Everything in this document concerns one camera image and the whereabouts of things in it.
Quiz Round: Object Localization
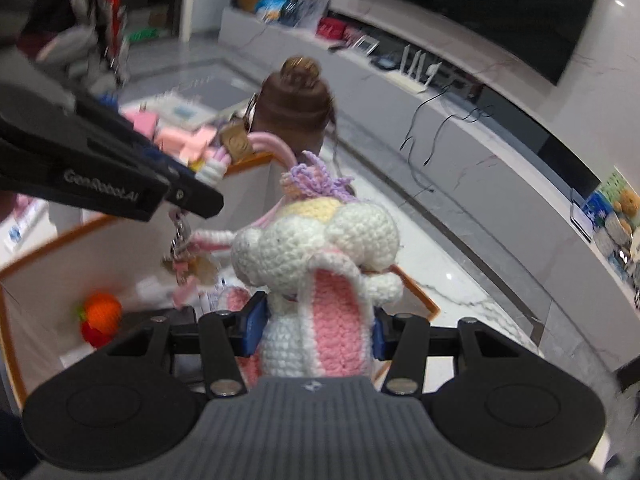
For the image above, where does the teddy bear in basket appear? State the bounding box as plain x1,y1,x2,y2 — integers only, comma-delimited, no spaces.
594,215,636,261

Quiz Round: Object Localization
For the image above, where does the white pink crochet bunny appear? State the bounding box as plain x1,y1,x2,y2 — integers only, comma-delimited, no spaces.
227,152,405,379

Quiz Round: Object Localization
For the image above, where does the pink lanyard keychain with charms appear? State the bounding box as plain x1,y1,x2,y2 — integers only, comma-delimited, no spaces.
160,125,301,309

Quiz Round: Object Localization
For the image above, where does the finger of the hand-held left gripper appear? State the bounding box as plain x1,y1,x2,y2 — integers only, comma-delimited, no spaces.
164,176,225,220
75,92,196,184

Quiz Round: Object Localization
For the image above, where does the brown crochet doll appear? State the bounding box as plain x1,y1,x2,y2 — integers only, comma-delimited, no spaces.
248,55,337,154

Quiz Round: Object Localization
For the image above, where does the white printed tube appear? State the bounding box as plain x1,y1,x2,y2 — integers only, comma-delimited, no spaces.
197,280,237,314

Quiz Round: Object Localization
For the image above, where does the red box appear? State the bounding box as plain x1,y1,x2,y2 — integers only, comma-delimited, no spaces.
317,16,351,41

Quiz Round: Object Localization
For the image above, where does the large black television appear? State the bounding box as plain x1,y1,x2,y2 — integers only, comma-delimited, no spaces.
345,0,609,87

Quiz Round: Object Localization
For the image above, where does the orange red crochet fruit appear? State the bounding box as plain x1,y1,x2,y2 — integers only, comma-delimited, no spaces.
75,292,124,349

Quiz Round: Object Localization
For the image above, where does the blue printed box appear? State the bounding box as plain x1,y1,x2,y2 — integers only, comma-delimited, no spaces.
254,0,291,24

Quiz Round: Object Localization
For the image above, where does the orange white cardboard box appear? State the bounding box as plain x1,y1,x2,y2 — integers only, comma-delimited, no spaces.
0,152,437,407

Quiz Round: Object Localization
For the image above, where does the brown teddy bear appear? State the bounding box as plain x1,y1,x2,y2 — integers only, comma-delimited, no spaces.
612,189,640,221

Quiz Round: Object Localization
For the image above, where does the green blue painting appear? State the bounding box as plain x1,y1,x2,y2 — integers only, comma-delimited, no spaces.
582,167,631,241

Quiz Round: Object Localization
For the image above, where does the small white display frame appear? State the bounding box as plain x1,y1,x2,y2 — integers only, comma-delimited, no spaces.
352,34,381,56

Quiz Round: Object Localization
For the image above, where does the white marble television cabinet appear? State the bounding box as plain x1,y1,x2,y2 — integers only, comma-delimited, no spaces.
217,6,640,362

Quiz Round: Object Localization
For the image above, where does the green toy block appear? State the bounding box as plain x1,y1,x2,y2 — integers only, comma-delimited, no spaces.
124,27,161,46

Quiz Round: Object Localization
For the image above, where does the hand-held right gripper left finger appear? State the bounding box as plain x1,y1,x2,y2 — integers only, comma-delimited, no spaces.
107,291,269,397

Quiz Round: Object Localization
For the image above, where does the white router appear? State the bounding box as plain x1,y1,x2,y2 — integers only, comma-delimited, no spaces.
389,44,444,94

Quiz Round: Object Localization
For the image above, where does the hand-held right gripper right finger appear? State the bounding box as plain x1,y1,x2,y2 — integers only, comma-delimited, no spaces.
370,308,522,396

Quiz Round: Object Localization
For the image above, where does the grey laptop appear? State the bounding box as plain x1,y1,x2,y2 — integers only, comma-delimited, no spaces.
567,187,596,241

